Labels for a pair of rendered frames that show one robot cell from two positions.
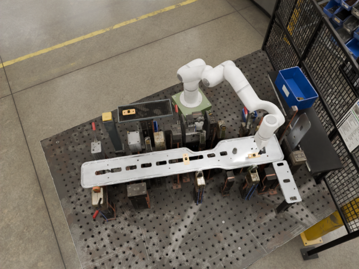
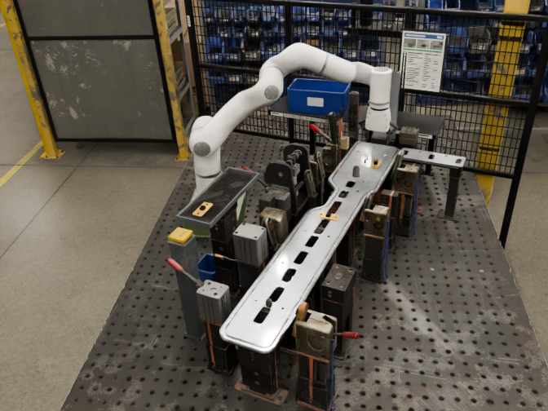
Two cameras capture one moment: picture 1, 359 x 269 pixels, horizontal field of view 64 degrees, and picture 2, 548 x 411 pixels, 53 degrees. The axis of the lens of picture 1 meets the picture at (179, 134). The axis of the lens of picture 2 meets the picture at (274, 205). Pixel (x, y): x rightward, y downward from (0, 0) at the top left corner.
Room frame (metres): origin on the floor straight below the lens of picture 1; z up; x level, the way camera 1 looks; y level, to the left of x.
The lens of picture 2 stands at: (-0.01, 1.48, 2.20)
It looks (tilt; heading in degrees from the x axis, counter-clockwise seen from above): 33 degrees down; 307
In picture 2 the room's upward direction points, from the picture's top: 3 degrees counter-clockwise
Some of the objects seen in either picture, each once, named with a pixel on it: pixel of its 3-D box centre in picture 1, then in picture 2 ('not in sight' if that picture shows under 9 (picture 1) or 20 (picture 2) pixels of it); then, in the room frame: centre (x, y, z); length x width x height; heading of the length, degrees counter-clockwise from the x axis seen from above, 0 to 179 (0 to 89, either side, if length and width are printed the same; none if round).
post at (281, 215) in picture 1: (285, 205); (452, 190); (0.58, -0.72, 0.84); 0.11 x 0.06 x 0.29; 9
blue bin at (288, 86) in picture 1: (295, 88); (319, 97); (1.39, -0.87, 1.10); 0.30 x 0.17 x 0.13; 16
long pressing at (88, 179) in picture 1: (183, 160); (328, 220); (0.85, -0.03, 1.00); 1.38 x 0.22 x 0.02; 99
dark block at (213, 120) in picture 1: (210, 134); not in sight; (1.11, -0.23, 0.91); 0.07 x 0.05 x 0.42; 9
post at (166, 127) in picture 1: (168, 141); (269, 238); (1.06, 0.08, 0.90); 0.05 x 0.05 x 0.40; 9
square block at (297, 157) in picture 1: (290, 166); (406, 162); (0.85, -0.80, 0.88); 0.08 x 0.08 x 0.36; 9
